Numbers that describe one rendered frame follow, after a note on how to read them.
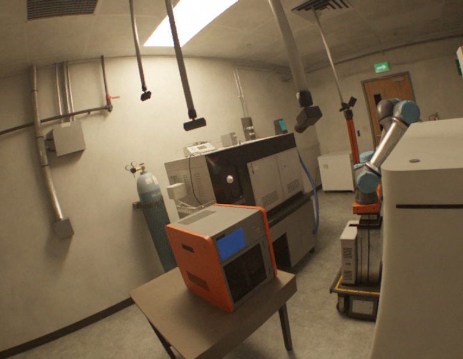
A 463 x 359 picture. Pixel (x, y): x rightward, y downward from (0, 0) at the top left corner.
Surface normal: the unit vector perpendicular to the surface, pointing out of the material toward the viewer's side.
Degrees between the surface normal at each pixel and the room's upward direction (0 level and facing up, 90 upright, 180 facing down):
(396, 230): 90
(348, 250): 90
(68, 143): 90
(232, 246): 90
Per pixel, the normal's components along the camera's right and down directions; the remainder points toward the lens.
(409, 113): -0.37, 0.14
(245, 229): 0.65, -0.03
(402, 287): -0.72, 0.28
